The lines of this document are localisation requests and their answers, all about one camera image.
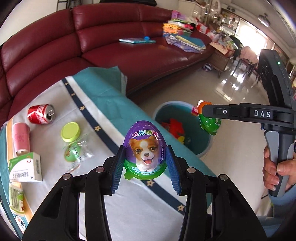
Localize purple puppy egg toy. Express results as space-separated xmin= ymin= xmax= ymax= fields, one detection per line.
xmin=123 ymin=120 xmax=167 ymax=181

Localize red plastic bag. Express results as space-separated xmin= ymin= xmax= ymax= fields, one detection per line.
xmin=161 ymin=118 xmax=185 ymax=139

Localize green orange egg toy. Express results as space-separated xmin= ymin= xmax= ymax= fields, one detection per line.
xmin=197 ymin=100 xmax=222 ymax=136

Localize lime green jar lid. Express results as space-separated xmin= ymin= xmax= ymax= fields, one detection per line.
xmin=61 ymin=122 xmax=81 ymax=143

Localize white green labelled jar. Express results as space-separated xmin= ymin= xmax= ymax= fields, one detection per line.
xmin=9 ymin=183 xmax=25 ymax=216

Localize teal round trash bin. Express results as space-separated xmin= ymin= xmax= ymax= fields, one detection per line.
xmin=153 ymin=101 xmax=213 ymax=157

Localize person right hand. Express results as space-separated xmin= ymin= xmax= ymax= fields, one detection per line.
xmin=262 ymin=146 xmax=296 ymax=191

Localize yellow green wrapper in bin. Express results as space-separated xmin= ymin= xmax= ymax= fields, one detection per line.
xmin=177 ymin=136 xmax=191 ymax=146

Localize clear plastic wrapper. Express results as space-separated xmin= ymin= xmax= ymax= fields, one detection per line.
xmin=63 ymin=135 xmax=94 ymax=173

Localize teal striped tablecloth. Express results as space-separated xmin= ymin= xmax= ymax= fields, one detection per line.
xmin=0 ymin=66 xmax=217 ymax=240

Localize dining chair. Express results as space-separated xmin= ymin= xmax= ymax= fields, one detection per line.
xmin=233 ymin=46 xmax=258 ymax=76

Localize wooden side cabinet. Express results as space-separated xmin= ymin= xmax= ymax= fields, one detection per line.
xmin=208 ymin=42 xmax=234 ymax=78

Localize red cola can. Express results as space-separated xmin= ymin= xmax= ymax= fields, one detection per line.
xmin=27 ymin=104 xmax=55 ymax=125

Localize white green medicine box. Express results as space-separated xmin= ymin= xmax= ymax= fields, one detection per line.
xmin=9 ymin=152 xmax=43 ymax=183

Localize pink paper cup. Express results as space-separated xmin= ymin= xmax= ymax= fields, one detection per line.
xmin=12 ymin=123 xmax=30 ymax=156

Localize teal book on sofa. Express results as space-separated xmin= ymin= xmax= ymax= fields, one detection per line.
xmin=119 ymin=36 xmax=156 ymax=44

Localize dark red leather sofa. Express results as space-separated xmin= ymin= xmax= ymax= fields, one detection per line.
xmin=1 ymin=3 xmax=214 ymax=123

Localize stack of papers on sofa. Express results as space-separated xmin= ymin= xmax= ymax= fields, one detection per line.
xmin=163 ymin=10 xmax=206 ymax=53

